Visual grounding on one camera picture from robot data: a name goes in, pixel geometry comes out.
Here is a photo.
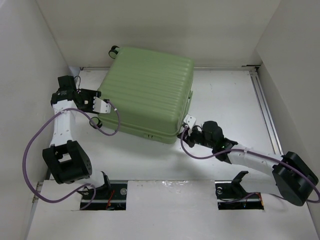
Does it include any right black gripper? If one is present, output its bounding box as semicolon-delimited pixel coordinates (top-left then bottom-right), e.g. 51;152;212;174
176;125;215;149

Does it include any green suitcase blue lining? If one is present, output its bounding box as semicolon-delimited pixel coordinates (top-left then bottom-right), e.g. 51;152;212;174
98;45;195;144

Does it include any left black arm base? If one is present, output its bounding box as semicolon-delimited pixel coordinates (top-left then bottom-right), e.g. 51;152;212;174
78;171;128;211

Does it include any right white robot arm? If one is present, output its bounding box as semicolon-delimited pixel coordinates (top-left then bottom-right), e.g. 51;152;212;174
177;121;320;206

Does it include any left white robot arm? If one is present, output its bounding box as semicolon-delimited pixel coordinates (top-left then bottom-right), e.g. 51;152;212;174
42;75;112;199

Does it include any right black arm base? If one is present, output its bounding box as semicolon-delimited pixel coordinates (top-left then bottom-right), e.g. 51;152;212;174
214;171;264;211

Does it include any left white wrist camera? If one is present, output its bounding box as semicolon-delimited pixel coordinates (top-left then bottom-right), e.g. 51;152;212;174
92;97;112;114

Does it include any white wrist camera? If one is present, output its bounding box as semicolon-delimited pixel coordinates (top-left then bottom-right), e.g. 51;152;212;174
92;97;112;114
183;114;197;130

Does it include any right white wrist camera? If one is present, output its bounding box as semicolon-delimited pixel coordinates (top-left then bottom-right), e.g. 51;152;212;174
183;114;197;130

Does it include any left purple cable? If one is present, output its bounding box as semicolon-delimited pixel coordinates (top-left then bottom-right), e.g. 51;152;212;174
21;99;122;210

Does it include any purple cable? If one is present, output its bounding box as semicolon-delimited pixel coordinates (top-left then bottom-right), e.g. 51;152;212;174
179;123;320;203
21;99;122;210

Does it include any aluminium table edge rail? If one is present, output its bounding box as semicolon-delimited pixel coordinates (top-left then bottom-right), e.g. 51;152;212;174
241;65;283;155

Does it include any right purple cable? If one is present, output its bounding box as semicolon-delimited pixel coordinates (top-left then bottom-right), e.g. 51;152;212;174
179;123;320;203

